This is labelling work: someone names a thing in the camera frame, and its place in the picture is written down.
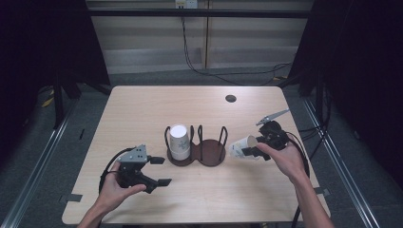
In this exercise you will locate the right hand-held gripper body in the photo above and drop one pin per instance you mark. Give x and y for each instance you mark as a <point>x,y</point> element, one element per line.
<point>274,134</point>

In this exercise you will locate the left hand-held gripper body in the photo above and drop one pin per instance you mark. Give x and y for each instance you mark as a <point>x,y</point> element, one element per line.
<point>133,154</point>

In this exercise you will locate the white paper cup floral print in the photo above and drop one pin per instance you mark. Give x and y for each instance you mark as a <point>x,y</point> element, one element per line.
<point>239,148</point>

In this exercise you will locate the stack of white paper cups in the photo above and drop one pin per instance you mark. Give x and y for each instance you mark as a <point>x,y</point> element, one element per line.
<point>179,141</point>

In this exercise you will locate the dark brown double cup holder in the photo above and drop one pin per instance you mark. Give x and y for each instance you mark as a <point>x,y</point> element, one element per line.
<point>209,153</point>

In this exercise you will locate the person's right hand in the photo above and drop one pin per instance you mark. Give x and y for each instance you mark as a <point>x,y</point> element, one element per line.
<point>290,161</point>

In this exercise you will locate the person's left hand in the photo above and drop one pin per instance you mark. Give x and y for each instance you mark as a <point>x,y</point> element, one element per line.
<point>111,191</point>

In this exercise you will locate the round black table grommet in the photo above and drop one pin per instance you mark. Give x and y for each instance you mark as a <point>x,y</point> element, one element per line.
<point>231,98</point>

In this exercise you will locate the black metal stand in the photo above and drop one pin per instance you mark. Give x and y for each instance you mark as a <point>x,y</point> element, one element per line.
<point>319,95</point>
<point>58,104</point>

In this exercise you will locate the grey tape strip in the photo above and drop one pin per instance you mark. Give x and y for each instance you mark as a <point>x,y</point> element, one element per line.
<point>71,198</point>
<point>323,191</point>

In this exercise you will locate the black curtain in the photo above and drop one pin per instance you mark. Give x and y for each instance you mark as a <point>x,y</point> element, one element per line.
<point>364,63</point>
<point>38,47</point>

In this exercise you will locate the silver floor rail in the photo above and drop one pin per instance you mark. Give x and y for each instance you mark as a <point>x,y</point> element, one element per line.
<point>41,158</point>
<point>339,164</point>

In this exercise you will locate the white wall outlet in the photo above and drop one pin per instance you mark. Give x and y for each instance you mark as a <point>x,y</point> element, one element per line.
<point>186,3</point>

